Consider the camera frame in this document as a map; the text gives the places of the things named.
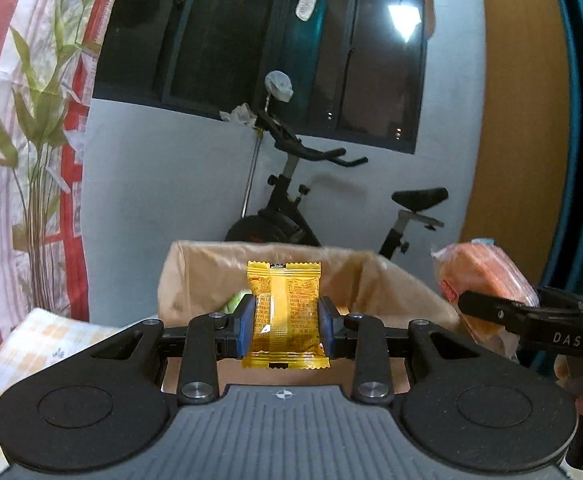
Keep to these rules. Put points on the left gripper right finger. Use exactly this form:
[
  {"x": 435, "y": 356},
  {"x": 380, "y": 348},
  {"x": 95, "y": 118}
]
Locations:
[{"x": 366, "y": 341}]

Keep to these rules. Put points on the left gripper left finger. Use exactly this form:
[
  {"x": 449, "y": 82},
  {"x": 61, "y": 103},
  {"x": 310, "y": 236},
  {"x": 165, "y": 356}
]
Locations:
[{"x": 208, "y": 338}]

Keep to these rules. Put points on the printed room scene curtain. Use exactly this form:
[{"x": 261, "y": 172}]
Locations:
[{"x": 49, "y": 52}]

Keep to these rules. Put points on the brown cardboard box with liner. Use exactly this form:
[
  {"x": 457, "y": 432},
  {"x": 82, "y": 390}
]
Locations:
[{"x": 199, "y": 278}]

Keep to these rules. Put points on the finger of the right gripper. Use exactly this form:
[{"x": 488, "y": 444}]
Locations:
[{"x": 530, "y": 323}]

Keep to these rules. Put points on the yellow snack packet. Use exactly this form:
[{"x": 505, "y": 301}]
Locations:
[{"x": 286, "y": 332}]

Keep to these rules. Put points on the dark window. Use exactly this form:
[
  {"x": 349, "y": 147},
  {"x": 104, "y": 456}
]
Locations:
[{"x": 357, "y": 67}]

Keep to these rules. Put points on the checkered yellow tablecloth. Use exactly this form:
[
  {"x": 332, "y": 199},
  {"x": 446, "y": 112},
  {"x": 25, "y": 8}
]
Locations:
[{"x": 41, "y": 340}]

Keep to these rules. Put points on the wooden wardrobe panel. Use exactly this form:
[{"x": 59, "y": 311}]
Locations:
[{"x": 522, "y": 159}]

